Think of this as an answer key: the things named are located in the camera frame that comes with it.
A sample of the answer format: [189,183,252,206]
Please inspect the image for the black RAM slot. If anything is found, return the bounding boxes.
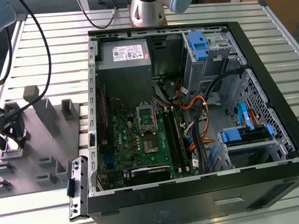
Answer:
[171,106,190,173]
[165,108,183,174]
[167,107,186,174]

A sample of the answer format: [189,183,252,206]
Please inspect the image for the orange red wire bundle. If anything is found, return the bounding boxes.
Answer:
[177,94,218,153]

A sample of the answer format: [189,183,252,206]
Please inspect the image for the CPU socket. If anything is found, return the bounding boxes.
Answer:
[140,131,162,156]

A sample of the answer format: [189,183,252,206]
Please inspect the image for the grey metal disk bay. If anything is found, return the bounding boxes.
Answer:
[215,120,299,172]

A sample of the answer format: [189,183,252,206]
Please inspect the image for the green motherboard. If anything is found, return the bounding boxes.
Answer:
[90,103,198,191]

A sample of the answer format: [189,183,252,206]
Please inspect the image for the grey power supply unit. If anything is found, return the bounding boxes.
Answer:
[94,36,158,117]

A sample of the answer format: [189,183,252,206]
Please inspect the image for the black graphics card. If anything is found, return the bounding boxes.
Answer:
[122,162,175,188]

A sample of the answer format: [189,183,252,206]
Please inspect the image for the metal socket cover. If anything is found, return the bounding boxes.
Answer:
[135,99,159,134]

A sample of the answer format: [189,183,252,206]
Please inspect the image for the blue board connector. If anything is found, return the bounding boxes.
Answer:
[102,154,117,172]

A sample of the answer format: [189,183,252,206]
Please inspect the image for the yellow purple wire bundle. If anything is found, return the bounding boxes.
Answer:
[151,90,179,111]

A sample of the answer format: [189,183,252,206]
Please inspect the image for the blue data wire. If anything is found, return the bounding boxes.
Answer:
[236,101,256,133]

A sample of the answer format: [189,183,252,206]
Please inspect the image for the grey metal drive cage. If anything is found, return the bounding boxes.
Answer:
[176,22,252,110]

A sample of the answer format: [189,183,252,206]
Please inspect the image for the grey parts rack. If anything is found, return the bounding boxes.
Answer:
[0,79,94,199]

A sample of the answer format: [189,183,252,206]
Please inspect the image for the thick black camera cable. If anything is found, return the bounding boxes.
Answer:
[0,0,60,119]

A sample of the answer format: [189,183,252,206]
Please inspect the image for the black plastic fan duct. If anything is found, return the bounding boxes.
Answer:
[146,32,189,77]

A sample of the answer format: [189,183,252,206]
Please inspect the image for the hard disk in blue carrier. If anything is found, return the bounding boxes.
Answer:
[217,122,277,149]

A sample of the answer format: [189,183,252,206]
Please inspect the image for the red orange disk power wire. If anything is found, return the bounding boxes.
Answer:
[250,111,264,131]

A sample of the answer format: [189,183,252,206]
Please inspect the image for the black open PC case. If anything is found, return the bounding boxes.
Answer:
[60,0,299,224]

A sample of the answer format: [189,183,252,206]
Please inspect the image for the blue plastic drive latch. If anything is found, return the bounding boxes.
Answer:
[187,29,212,62]

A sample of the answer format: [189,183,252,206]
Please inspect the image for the wire locking lever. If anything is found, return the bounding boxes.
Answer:
[152,106,159,131]

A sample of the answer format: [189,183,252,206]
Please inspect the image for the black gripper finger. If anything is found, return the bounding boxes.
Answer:
[4,108,31,152]
[0,130,11,153]

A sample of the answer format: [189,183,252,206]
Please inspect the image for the grey card retention bracket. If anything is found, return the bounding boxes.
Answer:
[60,154,97,222]

